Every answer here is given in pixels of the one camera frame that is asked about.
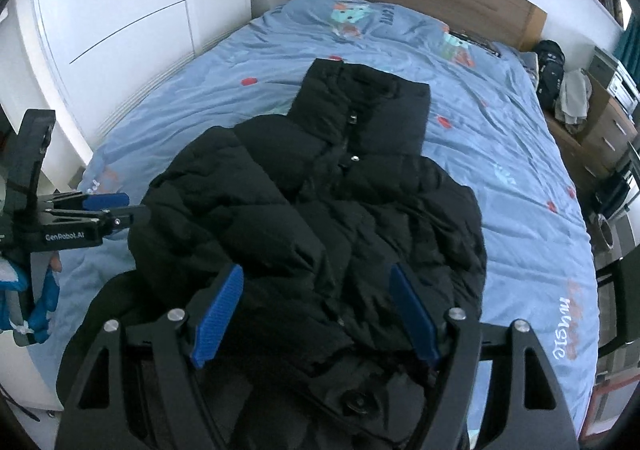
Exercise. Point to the blue patterned bed cover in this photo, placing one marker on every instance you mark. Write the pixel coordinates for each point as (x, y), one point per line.
(485, 129)

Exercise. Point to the black puffer jacket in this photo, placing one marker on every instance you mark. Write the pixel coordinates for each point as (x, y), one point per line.
(316, 206)

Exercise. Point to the beige cloth on chest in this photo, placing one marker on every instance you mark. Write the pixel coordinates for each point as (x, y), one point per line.
(572, 105)

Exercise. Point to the white wardrobe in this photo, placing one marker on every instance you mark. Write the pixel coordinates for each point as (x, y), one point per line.
(92, 61)

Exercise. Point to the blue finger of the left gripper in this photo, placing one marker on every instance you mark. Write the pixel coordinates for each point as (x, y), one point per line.
(105, 201)
(122, 218)

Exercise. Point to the wooden drawer chest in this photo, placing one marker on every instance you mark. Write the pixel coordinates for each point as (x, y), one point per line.
(592, 154)

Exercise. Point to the blue gloved left hand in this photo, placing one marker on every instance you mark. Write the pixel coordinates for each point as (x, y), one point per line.
(28, 304)

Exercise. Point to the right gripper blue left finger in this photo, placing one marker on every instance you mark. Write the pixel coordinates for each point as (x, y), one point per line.
(211, 311)

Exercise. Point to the white printer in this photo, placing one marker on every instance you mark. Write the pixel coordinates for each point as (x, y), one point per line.
(613, 76)

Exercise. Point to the black backpack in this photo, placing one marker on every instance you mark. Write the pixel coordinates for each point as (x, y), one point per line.
(551, 64)

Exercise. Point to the black chair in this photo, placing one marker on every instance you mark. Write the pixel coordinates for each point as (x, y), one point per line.
(623, 275)

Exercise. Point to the teal curtain right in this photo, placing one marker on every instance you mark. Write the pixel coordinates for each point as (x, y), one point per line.
(628, 48)

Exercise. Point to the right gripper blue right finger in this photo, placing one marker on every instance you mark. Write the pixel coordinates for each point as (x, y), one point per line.
(418, 323)

